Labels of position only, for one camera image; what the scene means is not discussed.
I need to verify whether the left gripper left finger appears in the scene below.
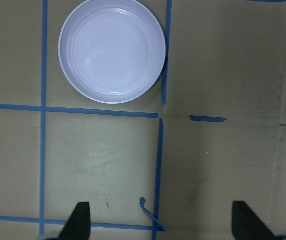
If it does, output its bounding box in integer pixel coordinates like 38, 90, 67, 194
59, 202, 91, 240

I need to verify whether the lavender plate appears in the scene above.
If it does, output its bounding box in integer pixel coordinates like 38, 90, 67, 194
58, 0, 166, 104

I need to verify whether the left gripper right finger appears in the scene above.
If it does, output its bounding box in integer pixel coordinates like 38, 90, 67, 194
232, 201, 275, 240

